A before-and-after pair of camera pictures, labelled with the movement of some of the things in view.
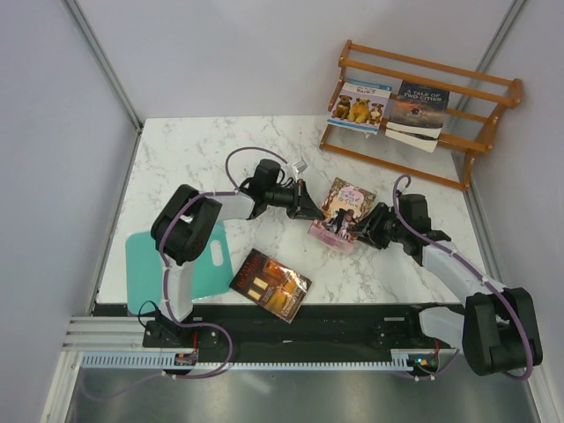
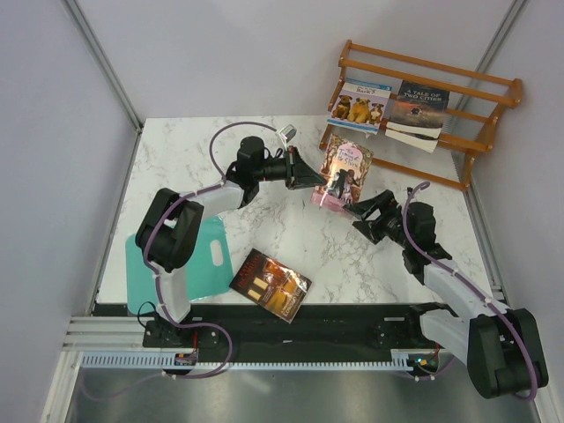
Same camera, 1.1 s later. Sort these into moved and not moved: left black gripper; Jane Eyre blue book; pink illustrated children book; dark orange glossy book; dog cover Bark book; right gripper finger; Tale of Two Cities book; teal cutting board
Moved: right gripper finger; left black gripper; pink illustrated children book
Not moved: Jane Eyre blue book; Tale of Two Cities book; dark orange glossy book; dog cover Bark book; teal cutting board
